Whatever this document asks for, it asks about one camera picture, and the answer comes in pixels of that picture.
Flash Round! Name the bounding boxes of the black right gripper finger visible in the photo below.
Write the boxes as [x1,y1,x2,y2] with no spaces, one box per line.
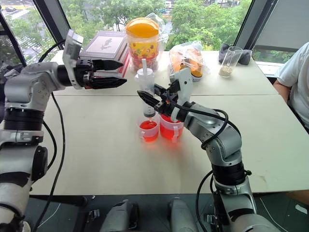
[137,90,162,108]
[154,83,168,96]

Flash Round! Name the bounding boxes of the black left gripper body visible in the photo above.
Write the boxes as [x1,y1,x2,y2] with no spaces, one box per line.
[74,58,95,89]

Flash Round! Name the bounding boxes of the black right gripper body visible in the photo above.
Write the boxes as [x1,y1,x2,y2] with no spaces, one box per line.
[155,81,181,116]

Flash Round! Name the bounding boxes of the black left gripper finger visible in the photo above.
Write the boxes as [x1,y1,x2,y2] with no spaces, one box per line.
[84,76,128,90]
[92,59,125,72]

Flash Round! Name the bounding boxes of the large clear plastic syringe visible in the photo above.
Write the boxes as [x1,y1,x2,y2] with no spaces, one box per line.
[135,58,156,124]

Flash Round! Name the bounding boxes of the clear cup, full red liquid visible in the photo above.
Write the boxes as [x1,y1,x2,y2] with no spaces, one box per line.
[159,113,184,144]

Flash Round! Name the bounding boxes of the clear cup, shallow red liquid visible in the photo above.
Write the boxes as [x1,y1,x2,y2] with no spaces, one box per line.
[137,117,161,144]

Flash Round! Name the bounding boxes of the red and white book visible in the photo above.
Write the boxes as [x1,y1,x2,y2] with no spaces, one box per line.
[117,47,131,74]

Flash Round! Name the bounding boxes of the grey hardcover book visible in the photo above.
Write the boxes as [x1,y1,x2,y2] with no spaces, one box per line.
[79,30,129,60]

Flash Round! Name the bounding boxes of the orange-lidded jar in plastic bag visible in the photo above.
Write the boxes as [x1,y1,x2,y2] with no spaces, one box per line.
[124,13,169,74]

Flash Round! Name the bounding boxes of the plastic bag with orange contents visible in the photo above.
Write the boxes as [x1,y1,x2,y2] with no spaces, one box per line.
[169,40,211,82]

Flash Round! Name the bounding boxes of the tall glass with grains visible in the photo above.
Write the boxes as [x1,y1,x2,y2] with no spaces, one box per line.
[218,46,243,78]

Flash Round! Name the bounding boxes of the black slanted window strut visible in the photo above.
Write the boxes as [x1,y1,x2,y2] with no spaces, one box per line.
[0,11,28,67]

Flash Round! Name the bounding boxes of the dark grey cloth pouch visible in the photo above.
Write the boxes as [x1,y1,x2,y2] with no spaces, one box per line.
[218,43,253,66]

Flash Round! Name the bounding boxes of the dark grey rounded shape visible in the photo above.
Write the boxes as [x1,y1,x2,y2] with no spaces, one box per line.
[99,199,140,232]
[167,197,201,232]

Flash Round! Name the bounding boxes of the person in white shirt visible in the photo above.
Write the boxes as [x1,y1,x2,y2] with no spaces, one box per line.
[275,41,309,130]

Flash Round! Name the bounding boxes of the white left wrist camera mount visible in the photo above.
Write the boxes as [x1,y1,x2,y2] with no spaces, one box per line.
[62,29,84,90]

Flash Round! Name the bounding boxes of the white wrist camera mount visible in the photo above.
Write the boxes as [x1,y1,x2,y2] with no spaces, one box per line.
[169,67,194,122]
[62,29,84,90]

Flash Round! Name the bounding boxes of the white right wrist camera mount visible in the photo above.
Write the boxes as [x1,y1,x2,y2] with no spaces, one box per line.
[169,67,194,122]

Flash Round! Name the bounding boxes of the black window frame pillar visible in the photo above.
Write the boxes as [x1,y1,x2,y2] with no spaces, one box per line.
[233,0,274,50]
[32,0,71,52]

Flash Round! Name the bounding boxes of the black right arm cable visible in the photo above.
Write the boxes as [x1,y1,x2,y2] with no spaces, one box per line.
[166,95,230,230]

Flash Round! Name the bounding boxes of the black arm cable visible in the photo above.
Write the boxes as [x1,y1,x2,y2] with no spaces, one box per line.
[32,40,67,232]
[166,95,230,230]

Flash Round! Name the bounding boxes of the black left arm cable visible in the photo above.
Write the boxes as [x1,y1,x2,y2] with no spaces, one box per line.
[32,40,67,232]

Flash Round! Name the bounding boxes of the black table frame bar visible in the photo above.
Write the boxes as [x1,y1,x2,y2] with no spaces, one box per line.
[28,194,88,207]

